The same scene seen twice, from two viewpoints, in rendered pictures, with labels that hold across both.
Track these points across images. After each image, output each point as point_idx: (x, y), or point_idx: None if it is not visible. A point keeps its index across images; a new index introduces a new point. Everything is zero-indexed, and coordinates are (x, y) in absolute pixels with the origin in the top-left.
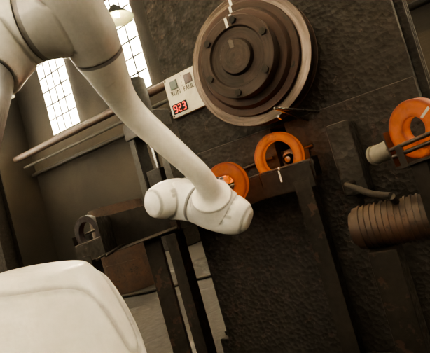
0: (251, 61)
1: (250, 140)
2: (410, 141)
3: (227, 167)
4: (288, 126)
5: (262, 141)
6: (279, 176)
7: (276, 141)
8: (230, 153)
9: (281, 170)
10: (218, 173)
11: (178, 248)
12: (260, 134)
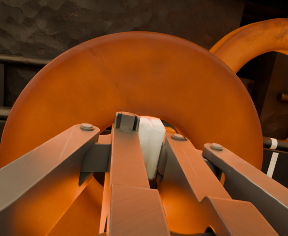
0: None
1: (174, 1)
2: None
3: (205, 85)
4: None
5: (266, 31)
6: (266, 170)
7: (284, 53)
8: (89, 2)
9: (284, 155)
10: (136, 91)
11: None
12: (211, 2)
